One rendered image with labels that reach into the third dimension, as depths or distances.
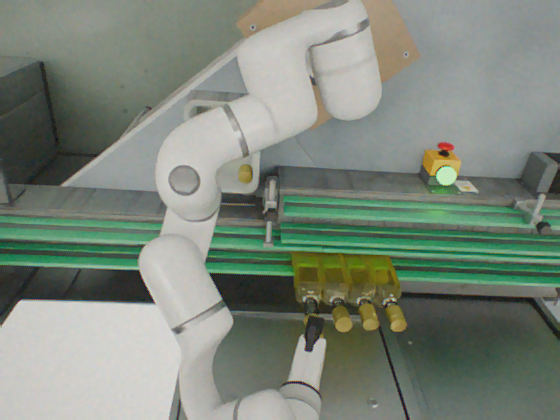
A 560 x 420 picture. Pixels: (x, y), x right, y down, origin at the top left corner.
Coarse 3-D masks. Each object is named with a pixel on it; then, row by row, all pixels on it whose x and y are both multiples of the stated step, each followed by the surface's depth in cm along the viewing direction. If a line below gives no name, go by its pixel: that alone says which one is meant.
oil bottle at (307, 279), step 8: (296, 256) 103; (304, 256) 103; (312, 256) 103; (296, 264) 100; (304, 264) 100; (312, 264) 100; (296, 272) 98; (304, 272) 98; (312, 272) 98; (296, 280) 97; (304, 280) 95; (312, 280) 95; (320, 280) 96; (296, 288) 96; (304, 288) 93; (312, 288) 94; (320, 288) 94; (296, 296) 96; (304, 296) 94; (320, 296) 94
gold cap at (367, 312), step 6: (360, 306) 92; (366, 306) 91; (372, 306) 91; (360, 312) 91; (366, 312) 90; (372, 312) 89; (360, 318) 90; (366, 318) 88; (372, 318) 88; (366, 324) 89; (372, 324) 89; (378, 324) 89
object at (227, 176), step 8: (192, 104) 97; (200, 104) 97; (208, 104) 97; (216, 104) 97; (184, 112) 98; (192, 112) 101; (200, 112) 105; (184, 120) 99; (240, 160) 112; (248, 160) 112; (256, 160) 104; (224, 168) 113; (232, 168) 113; (256, 168) 105; (216, 176) 112; (224, 176) 112; (232, 176) 113; (256, 176) 106; (224, 184) 109; (232, 184) 110; (240, 184) 110; (248, 184) 110; (256, 184) 107; (232, 192) 108; (240, 192) 108; (248, 192) 108
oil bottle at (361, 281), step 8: (344, 256) 104; (352, 256) 104; (360, 256) 104; (352, 264) 101; (360, 264) 101; (368, 264) 102; (352, 272) 98; (360, 272) 99; (368, 272) 99; (352, 280) 96; (360, 280) 96; (368, 280) 96; (352, 288) 95; (360, 288) 94; (368, 288) 94; (376, 288) 95; (352, 296) 95; (360, 296) 94; (368, 296) 94; (352, 304) 96
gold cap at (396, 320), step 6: (390, 306) 92; (396, 306) 92; (384, 312) 93; (390, 312) 91; (396, 312) 90; (402, 312) 91; (390, 318) 90; (396, 318) 89; (402, 318) 89; (390, 324) 89; (396, 324) 89; (402, 324) 89; (396, 330) 90; (402, 330) 90
